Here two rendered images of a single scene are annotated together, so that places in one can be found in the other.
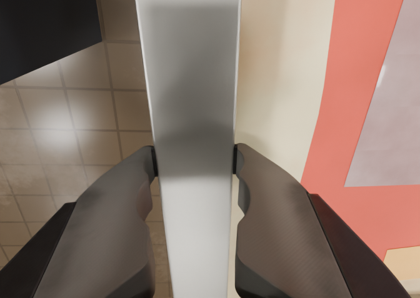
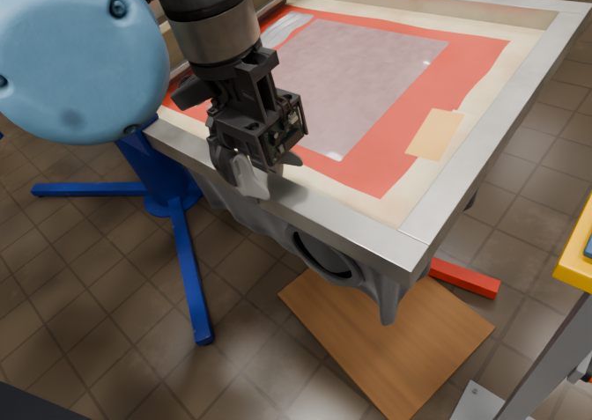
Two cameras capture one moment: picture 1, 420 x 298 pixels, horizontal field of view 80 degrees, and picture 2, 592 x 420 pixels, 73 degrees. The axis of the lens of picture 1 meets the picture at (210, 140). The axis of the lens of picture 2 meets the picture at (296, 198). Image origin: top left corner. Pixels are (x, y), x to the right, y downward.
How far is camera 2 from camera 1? 51 cm
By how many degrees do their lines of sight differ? 66
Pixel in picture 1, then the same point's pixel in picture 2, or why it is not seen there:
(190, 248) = (295, 199)
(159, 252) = not seen: outside the picture
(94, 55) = not seen: outside the picture
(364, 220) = (370, 158)
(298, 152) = (307, 171)
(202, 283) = (321, 207)
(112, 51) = not seen: outside the picture
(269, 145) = (295, 178)
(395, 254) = (411, 150)
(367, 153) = (328, 151)
